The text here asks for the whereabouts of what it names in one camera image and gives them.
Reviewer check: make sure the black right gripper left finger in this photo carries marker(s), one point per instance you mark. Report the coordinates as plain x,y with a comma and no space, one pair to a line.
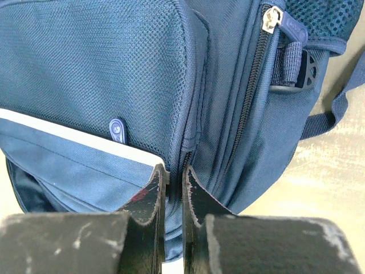
129,240

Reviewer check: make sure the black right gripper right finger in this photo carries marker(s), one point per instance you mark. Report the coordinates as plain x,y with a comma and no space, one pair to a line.
218,241

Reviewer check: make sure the navy blue student backpack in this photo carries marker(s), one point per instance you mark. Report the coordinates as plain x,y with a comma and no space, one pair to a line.
225,86

